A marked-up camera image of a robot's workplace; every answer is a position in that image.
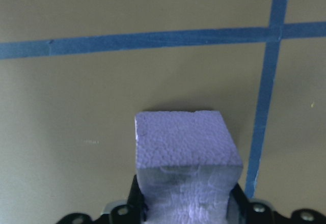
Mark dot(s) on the purple foam block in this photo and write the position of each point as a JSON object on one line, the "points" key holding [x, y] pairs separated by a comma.
{"points": [[186, 145]]}

